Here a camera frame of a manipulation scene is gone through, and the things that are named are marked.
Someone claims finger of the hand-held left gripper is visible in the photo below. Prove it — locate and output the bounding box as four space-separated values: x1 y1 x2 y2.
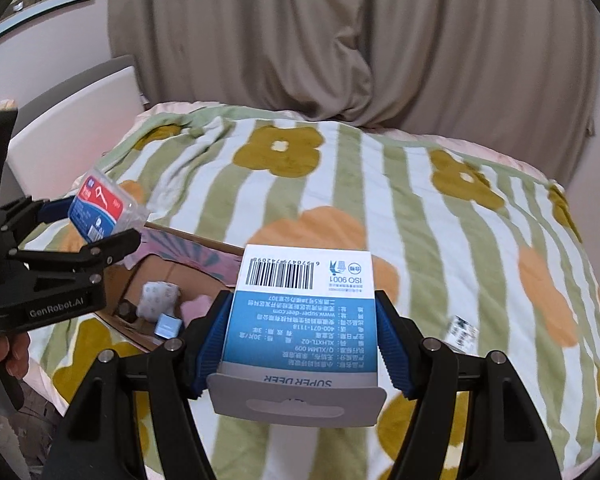
7 229 143 277
2 197 83 233

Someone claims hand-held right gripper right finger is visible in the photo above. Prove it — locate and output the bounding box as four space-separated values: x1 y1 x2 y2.
372 290 563 480

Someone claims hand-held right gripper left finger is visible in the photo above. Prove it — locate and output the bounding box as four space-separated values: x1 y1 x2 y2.
55 292 236 480

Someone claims pink fluffy wristband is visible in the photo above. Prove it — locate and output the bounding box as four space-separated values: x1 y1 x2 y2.
180 296 212 322

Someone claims clear plastic box blue label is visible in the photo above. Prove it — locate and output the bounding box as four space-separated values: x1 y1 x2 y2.
67 170 149 244

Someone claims blue metallic cube box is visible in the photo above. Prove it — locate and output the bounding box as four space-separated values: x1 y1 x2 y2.
156 312 184 341

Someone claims cardboard box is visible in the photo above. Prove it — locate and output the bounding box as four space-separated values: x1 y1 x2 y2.
87 222 246 352

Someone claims white and blue carton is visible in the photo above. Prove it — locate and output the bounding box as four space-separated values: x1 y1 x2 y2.
207 244 387 429

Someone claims person's left hand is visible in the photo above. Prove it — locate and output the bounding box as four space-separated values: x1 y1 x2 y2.
0 332 32 382

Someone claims black white patterned packet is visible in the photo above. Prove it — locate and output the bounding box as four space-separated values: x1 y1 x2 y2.
445 315 481 348

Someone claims white grey padded headboard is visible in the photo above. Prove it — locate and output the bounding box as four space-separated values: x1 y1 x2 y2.
4 55 150 198

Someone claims green striped floral blanket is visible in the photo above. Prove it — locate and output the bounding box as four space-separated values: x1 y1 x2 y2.
25 109 600 480

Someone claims beige curtain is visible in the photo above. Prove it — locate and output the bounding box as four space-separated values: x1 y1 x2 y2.
107 0 599 186

